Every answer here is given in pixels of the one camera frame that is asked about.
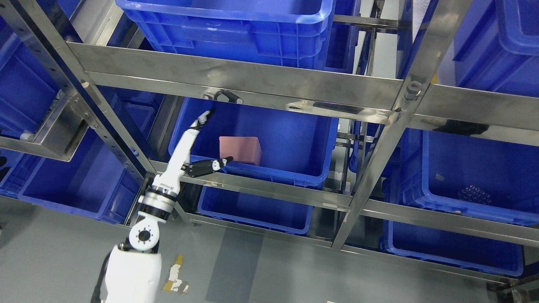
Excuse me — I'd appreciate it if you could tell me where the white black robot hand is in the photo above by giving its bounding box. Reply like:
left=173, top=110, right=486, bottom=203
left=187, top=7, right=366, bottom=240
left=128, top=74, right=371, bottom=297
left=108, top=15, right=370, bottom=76
left=151, top=109, right=234, bottom=197

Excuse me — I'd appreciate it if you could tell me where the pink plastic storage box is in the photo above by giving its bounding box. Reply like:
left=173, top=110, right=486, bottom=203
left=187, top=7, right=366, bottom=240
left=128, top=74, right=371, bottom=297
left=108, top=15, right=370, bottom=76
left=219, top=136, right=262, bottom=165

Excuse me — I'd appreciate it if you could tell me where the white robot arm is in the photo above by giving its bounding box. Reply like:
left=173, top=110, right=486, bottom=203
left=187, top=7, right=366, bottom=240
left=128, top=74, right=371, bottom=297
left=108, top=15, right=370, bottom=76
left=90, top=185, right=180, bottom=303

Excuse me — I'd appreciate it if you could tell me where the blue bin left shelf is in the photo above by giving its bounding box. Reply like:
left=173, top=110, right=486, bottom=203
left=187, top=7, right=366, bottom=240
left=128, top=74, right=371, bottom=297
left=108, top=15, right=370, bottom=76
left=1, top=129, right=140, bottom=224

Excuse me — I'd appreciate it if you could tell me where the blue bin shelf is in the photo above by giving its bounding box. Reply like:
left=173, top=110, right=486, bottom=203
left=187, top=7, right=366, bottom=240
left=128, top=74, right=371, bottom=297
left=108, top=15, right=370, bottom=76
left=115, top=0, right=336, bottom=70
left=398, top=129, right=539, bottom=226
left=1, top=129, right=140, bottom=224

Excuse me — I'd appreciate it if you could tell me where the blue shelf bin centre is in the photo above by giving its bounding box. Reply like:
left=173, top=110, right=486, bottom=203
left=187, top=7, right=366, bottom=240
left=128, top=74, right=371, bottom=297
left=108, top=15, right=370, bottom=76
left=168, top=98, right=339, bottom=189

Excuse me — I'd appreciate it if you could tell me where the blue bin top shelf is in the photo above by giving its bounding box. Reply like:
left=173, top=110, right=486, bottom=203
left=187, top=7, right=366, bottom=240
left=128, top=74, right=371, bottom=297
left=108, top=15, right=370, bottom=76
left=115, top=0, right=336, bottom=70

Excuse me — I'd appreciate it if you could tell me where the steel shelf rack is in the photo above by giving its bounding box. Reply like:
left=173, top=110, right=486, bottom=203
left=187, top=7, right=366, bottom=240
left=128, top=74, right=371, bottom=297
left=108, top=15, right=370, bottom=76
left=1, top=0, right=538, bottom=292

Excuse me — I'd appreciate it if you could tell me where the blue bin right shelf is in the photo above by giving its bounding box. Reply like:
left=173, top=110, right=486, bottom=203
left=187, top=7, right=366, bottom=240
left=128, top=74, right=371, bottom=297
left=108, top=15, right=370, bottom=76
left=398, top=129, right=539, bottom=226

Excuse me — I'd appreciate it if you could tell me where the blue bin bottom centre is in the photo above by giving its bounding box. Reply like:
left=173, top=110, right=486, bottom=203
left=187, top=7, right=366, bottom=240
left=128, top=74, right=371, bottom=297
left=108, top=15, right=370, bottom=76
left=197, top=187, right=314, bottom=235

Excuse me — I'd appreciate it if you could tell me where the blue bin bottom right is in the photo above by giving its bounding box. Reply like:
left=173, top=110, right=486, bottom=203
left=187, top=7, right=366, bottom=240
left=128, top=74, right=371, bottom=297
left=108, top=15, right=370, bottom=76
left=379, top=221, right=524, bottom=277

